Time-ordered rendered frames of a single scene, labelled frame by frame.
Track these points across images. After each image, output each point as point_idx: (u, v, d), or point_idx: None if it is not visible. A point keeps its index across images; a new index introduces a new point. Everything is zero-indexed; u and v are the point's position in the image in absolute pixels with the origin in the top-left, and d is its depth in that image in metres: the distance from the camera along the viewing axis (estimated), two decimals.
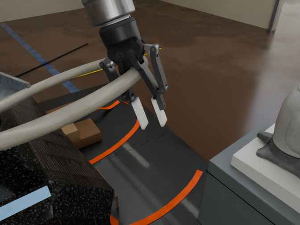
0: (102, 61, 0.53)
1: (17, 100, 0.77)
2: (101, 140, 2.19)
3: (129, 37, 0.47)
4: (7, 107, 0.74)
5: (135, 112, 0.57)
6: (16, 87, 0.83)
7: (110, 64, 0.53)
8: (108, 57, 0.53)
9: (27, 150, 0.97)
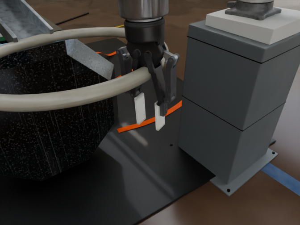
0: (119, 49, 0.51)
1: (37, 43, 0.77)
2: None
3: (151, 41, 0.45)
4: (25, 48, 0.75)
5: (135, 106, 0.57)
6: (40, 28, 0.83)
7: (127, 55, 0.52)
8: (126, 48, 0.51)
9: (44, 20, 1.22)
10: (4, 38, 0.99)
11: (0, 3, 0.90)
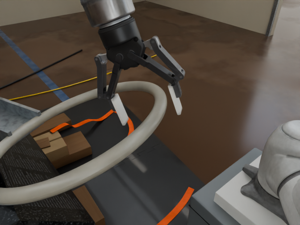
0: (98, 56, 0.51)
1: (29, 129, 0.77)
2: (91, 155, 2.14)
3: (131, 38, 0.47)
4: (20, 138, 0.75)
5: (114, 109, 0.57)
6: (24, 115, 0.83)
7: (105, 62, 0.52)
8: (106, 56, 0.52)
9: (0, 184, 0.92)
10: None
11: None
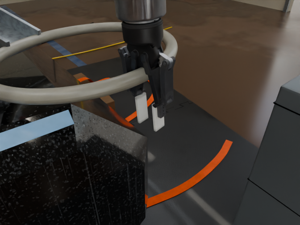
0: (121, 48, 0.52)
1: (27, 46, 0.75)
2: None
3: (145, 43, 0.44)
4: (17, 52, 0.72)
5: (136, 105, 0.57)
6: (21, 31, 0.80)
7: (127, 54, 0.52)
8: (127, 47, 0.51)
9: (39, 76, 0.74)
10: None
11: None
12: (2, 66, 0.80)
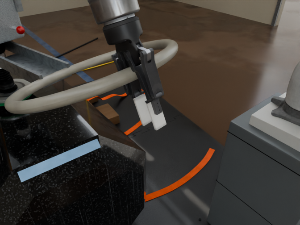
0: (113, 54, 0.56)
1: (58, 77, 0.87)
2: (118, 123, 2.36)
3: (122, 40, 0.47)
4: (49, 83, 0.85)
5: (138, 108, 0.58)
6: (56, 67, 0.93)
7: None
8: (118, 52, 0.55)
9: (75, 114, 1.14)
10: (29, 95, 1.20)
11: (16, 60, 1.02)
12: None
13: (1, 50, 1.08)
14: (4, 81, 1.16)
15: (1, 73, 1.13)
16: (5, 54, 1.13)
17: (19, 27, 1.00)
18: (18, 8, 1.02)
